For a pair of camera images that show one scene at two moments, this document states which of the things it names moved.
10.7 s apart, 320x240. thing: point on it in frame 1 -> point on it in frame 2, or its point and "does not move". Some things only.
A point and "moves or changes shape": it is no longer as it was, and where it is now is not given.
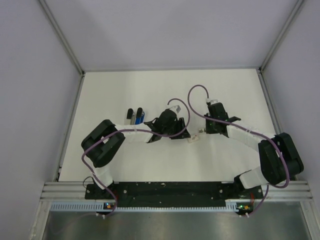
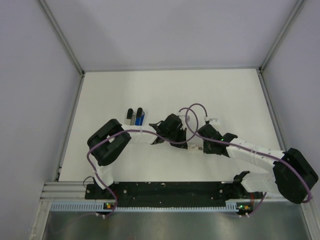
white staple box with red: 193,138 moves or changes shape
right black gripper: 208,129 -> 206,150
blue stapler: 140,116 does not move
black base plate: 159,194 does not move
